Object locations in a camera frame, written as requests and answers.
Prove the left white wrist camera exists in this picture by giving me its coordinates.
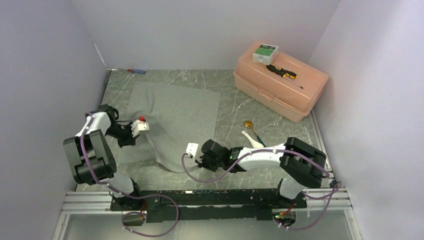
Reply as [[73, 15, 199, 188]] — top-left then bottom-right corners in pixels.
[[131, 116, 150, 138]]

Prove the white ceramic spoon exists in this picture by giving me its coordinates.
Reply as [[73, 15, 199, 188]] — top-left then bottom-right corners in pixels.
[[241, 130, 264, 149]]

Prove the red blue screwdriver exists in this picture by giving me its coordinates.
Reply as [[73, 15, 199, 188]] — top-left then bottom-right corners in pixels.
[[118, 68, 146, 75]]

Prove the pink plastic toolbox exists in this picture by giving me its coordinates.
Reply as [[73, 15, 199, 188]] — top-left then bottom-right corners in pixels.
[[233, 42, 329, 123]]

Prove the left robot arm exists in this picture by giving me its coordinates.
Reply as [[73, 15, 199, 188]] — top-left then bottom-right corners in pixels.
[[63, 104, 150, 210]]

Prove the aluminium rail frame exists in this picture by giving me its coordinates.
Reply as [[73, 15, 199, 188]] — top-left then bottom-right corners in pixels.
[[53, 187, 363, 240]]

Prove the small green white box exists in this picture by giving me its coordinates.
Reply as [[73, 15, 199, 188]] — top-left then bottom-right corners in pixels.
[[252, 43, 279, 65]]

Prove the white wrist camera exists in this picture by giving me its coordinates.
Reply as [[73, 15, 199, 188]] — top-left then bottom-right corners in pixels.
[[131, 116, 150, 138], [186, 142, 201, 159]]

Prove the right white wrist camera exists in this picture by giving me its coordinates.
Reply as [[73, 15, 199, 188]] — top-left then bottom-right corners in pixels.
[[186, 142, 201, 159]]

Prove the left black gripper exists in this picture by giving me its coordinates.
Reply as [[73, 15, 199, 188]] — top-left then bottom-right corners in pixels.
[[105, 121, 140, 148]]

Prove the grey cloth napkin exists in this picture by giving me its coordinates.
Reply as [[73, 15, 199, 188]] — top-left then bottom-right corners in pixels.
[[120, 82, 221, 173]]

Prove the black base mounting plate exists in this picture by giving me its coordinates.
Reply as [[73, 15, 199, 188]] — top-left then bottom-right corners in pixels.
[[110, 188, 307, 223]]

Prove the gold spoon teal handle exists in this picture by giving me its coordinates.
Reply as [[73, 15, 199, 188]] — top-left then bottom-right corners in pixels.
[[243, 120, 266, 147]]

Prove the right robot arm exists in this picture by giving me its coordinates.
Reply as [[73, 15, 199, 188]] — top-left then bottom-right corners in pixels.
[[186, 137, 330, 208]]

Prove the black yellow screwdriver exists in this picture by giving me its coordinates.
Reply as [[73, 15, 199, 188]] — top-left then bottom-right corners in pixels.
[[266, 64, 304, 89]]

